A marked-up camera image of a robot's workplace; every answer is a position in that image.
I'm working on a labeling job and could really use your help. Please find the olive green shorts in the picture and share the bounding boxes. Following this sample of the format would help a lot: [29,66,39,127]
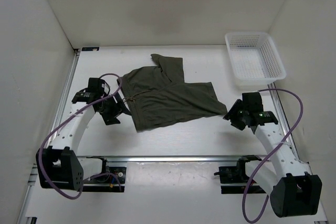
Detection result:
[121,54,227,132]

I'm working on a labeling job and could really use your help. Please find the white perforated plastic basket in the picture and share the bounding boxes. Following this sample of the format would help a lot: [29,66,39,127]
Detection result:
[225,31,287,89]

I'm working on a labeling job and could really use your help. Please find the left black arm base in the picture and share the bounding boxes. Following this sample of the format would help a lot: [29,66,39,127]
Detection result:
[83,159,127,193]

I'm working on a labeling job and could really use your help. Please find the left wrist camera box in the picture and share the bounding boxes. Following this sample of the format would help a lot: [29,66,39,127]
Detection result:
[86,78,110,97]

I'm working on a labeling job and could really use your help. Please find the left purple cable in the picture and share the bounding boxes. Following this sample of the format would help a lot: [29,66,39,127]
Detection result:
[38,73,124,199]

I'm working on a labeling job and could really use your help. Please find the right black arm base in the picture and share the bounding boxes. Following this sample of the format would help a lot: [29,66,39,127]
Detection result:
[214,155,277,195]

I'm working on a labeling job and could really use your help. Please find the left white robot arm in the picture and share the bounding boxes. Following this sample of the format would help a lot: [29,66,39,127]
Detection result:
[36,91,131,191]

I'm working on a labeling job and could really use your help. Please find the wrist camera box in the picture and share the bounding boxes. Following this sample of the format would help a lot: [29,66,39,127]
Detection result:
[242,92,264,113]
[86,78,110,97]

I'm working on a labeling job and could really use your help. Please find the black corner label plate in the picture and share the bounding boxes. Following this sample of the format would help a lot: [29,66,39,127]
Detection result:
[81,47,100,51]

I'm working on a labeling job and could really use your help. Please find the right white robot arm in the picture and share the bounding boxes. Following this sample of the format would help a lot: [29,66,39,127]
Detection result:
[219,92,322,218]

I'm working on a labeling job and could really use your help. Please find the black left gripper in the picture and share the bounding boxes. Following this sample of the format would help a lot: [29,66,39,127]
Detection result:
[97,91,131,125]

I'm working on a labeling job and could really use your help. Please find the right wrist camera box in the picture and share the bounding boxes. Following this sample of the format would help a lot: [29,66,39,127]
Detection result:
[242,92,264,113]

